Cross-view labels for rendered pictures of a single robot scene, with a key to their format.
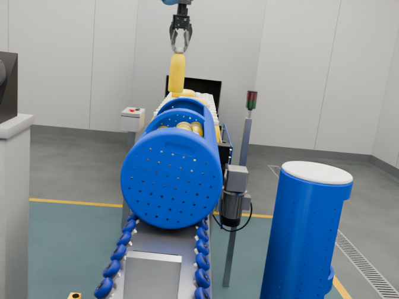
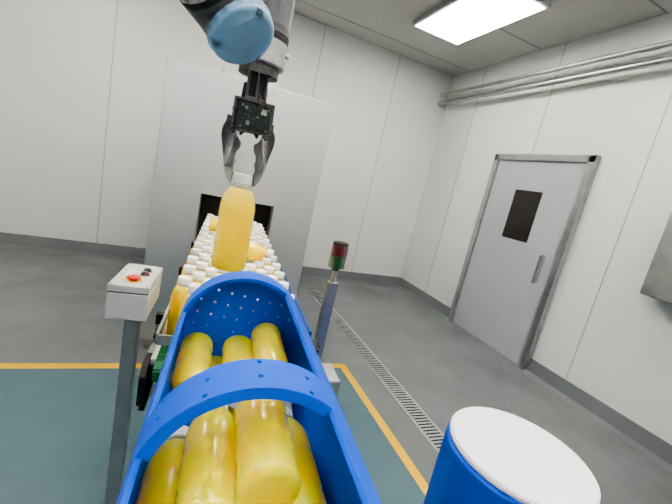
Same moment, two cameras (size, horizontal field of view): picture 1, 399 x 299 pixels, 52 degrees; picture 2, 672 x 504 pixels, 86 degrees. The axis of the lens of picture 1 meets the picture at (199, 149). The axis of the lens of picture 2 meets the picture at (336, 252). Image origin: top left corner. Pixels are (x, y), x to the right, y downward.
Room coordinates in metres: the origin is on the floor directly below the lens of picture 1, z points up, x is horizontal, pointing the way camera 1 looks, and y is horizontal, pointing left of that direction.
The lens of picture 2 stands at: (1.12, 0.15, 1.48)
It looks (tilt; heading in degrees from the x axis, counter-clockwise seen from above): 11 degrees down; 343
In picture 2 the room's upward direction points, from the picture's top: 12 degrees clockwise
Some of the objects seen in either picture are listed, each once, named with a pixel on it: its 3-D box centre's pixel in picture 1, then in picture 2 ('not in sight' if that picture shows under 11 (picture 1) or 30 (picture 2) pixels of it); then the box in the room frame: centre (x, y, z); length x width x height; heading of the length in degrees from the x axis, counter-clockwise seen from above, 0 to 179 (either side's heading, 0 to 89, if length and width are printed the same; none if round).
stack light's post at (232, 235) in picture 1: (236, 205); (305, 404); (2.41, -0.27, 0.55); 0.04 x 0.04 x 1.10; 1
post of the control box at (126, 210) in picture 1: (126, 213); (118, 450); (2.22, 0.38, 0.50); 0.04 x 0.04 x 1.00; 1
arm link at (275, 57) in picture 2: not in sight; (262, 56); (1.85, 0.14, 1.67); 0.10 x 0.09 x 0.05; 91
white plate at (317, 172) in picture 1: (316, 172); (519, 452); (1.61, -0.48, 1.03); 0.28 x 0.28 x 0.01
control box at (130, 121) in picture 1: (133, 118); (136, 290); (2.22, 0.38, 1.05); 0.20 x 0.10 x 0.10; 1
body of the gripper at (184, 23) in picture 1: (181, 15); (254, 102); (1.84, 0.14, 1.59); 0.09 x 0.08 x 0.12; 1
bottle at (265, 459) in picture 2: (183, 132); (262, 433); (1.52, 0.07, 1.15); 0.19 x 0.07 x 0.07; 1
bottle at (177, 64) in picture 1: (177, 72); (234, 225); (1.87, 0.14, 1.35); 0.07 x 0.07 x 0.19
